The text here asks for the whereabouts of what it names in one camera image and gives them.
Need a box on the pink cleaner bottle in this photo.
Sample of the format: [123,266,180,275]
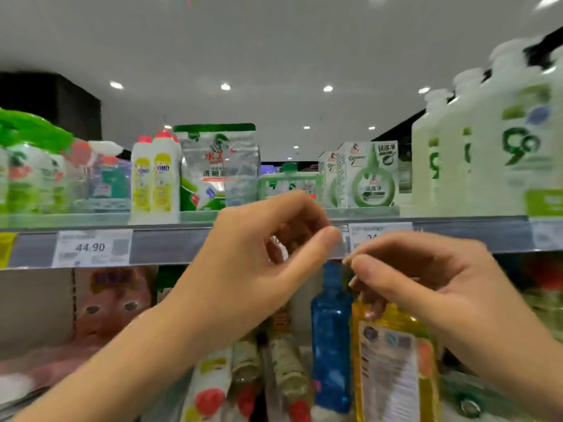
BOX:
[73,265,160,350]

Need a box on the white red-capped cleaner bottle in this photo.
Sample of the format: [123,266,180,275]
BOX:
[152,129,184,222]
[130,135,158,224]

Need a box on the slim white red-capped bottle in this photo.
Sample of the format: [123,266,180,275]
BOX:
[229,332,265,420]
[180,345,235,422]
[264,332,315,422]

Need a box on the blue pump cleaner bottle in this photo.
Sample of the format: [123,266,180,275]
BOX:
[310,261,355,415]

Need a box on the lime green dish soap bottle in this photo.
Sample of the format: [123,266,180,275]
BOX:
[523,253,563,341]

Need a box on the large green white cleaner pouch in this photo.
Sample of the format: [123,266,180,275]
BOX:
[172,122,262,213]

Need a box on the small green white box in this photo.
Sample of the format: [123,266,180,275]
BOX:
[257,161,323,204]

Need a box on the yellow dish soap bottle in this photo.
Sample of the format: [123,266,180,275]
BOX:
[351,292,443,422]

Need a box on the person's left hand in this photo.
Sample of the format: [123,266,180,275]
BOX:
[162,190,344,348]

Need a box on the yellow price tag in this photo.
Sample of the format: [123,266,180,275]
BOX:
[0,231,18,270]

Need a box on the row of green pump bottles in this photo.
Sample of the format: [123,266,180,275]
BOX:
[0,107,77,216]

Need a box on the white price tag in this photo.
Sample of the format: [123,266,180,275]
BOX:
[528,216,563,252]
[50,227,135,270]
[348,221,415,254]

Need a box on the small green white cleaner pouch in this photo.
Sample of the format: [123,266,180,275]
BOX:
[337,139,402,210]
[318,151,346,207]

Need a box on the person's right hand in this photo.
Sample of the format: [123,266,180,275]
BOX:
[343,231,529,367]

